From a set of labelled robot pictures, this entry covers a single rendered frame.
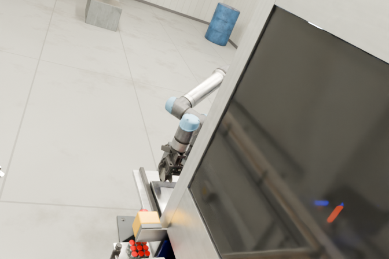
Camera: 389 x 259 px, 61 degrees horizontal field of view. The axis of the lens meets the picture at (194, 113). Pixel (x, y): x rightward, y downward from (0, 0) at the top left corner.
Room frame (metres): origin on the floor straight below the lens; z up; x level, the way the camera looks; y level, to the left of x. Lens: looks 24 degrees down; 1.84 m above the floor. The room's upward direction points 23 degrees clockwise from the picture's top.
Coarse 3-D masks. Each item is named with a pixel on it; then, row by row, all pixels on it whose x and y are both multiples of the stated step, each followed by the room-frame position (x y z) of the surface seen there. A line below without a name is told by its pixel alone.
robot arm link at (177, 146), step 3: (174, 138) 1.22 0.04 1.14; (174, 141) 1.18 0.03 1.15; (171, 144) 1.19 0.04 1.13; (174, 144) 1.17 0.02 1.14; (177, 144) 1.17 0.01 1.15; (180, 144) 1.17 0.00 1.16; (189, 144) 1.19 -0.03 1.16; (174, 147) 1.17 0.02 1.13; (177, 147) 1.17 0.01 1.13; (180, 147) 1.17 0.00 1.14; (183, 147) 1.17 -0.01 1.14; (186, 147) 1.18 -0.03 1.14; (177, 150) 1.17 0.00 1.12; (180, 150) 1.17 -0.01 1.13; (183, 150) 1.17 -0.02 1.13; (186, 150) 1.19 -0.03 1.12
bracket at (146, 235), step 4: (140, 232) 0.79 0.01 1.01; (144, 232) 0.80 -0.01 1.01; (148, 232) 0.81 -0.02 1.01; (152, 232) 0.82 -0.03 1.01; (156, 232) 0.82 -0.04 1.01; (160, 232) 0.83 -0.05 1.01; (164, 232) 0.84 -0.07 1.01; (140, 236) 0.80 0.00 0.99; (144, 236) 0.80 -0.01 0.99; (148, 236) 0.81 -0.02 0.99; (152, 236) 0.82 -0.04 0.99; (156, 236) 0.83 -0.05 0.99; (160, 236) 0.83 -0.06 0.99; (140, 240) 0.80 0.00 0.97; (144, 240) 0.81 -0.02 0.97; (148, 240) 0.82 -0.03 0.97; (152, 240) 0.82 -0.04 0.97; (156, 240) 0.83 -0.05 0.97; (160, 240) 0.84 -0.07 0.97
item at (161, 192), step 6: (150, 186) 1.17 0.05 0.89; (156, 186) 1.20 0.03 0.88; (162, 186) 1.21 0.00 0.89; (168, 186) 1.23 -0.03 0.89; (174, 186) 1.25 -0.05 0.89; (156, 192) 1.17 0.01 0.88; (162, 192) 1.18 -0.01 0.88; (168, 192) 1.20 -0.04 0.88; (156, 198) 1.09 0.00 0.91; (162, 198) 1.14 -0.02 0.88; (168, 198) 1.16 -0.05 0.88; (156, 204) 1.08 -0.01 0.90; (162, 204) 1.11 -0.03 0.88; (162, 210) 1.07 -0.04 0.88
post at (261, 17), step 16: (272, 0) 0.85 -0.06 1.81; (256, 16) 0.88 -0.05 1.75; (256, 32) 0.86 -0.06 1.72; (240, 48) 0.89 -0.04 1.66; (240, 64) 0.86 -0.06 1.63; (224, 80) 0.89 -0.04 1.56; (240, 80) 0.85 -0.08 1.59; (224, 96) 0.86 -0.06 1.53; (208, 112) 0.90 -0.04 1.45; (224, 112) 0.85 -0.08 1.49; (208, 128) 0.87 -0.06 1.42; (208, 144) 0.85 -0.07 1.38; (192, 160) 0.87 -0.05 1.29; (192, 176) 0.85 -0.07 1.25; (176, 192) 0.88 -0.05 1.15; (176, 208) 0.85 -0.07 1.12
